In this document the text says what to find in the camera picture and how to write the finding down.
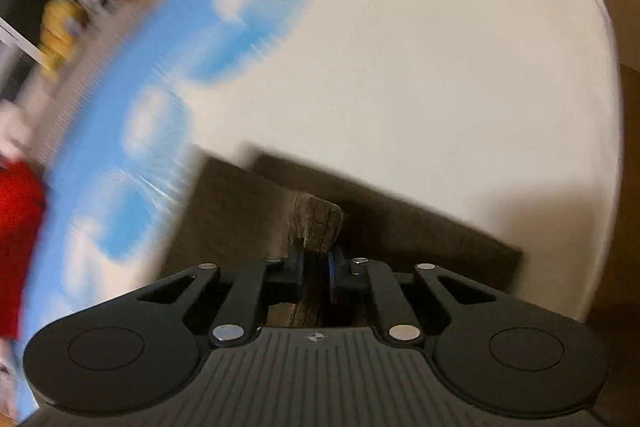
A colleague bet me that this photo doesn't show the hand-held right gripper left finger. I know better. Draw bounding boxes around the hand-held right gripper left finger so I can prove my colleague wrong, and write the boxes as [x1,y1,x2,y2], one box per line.
[134,238,307,348]

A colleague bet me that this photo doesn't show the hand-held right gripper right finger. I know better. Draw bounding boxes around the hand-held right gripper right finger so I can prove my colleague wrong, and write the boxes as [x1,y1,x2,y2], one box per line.
[326,243,502,347]

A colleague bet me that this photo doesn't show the brown corduroy pants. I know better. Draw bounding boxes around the brown corduroy pants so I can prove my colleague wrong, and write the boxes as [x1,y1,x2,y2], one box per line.
[157,147,524,329]

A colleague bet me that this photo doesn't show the red folded blanket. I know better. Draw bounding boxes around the red folded blanket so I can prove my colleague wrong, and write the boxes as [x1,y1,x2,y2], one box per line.
[0,159,49,341]

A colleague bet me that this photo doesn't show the white folded quilt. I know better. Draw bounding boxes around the white folded quilt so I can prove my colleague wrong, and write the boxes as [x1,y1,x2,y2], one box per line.
[0,339,23,413]

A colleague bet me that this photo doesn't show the yellow lying plush toy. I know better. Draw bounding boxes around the yellow lying plush toy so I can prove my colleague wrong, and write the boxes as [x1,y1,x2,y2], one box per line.
[39,0,89,68]

